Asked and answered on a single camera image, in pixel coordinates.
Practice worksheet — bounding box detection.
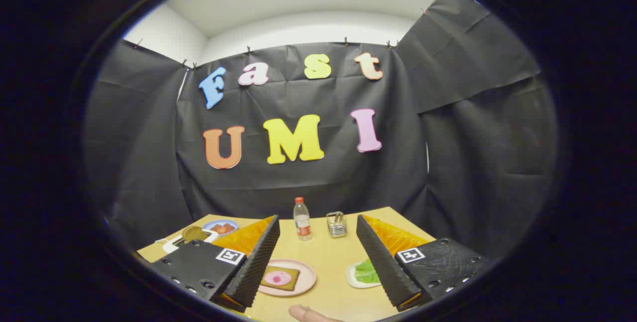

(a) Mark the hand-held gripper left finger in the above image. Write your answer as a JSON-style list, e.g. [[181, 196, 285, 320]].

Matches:
[[148, 215, 281, 313]]

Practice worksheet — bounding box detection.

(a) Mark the pink ham slice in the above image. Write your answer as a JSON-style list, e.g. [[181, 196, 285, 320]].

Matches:
[[264, 271, 293, 286]]

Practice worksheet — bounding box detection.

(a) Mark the small white dish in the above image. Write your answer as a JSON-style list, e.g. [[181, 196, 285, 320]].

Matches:
[[346, 261, 383, 289]]

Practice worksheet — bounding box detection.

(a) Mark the white toaster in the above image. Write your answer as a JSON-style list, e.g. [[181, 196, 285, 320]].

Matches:
[[163, 229, 219, 254]]

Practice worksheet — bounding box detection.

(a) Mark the metal mesh cutlery holder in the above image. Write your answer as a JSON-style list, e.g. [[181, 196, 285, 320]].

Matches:
[[326, 211, 348, 238]]

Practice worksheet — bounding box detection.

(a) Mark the black backdrop cloth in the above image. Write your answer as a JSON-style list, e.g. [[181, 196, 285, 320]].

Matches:
[[82, 0, 558, 263]]

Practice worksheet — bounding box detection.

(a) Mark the blue plate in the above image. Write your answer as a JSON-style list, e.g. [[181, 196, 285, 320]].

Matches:
[[203, 219, 239, 237]]

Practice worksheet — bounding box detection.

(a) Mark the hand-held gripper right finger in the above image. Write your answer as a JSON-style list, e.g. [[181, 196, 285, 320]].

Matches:
[[356, 214, 491, 313]]

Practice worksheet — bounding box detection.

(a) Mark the pink plate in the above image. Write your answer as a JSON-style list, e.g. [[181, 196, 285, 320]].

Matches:
[[258, 259, 317, 297]]

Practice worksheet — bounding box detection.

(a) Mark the clear bottle with red cap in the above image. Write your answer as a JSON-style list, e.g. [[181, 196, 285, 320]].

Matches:
[[293, 197, 313, 241]]

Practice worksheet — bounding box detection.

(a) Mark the green lettuce leaf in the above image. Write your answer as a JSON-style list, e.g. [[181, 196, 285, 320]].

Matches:
[[354, 259, 381, 284]]

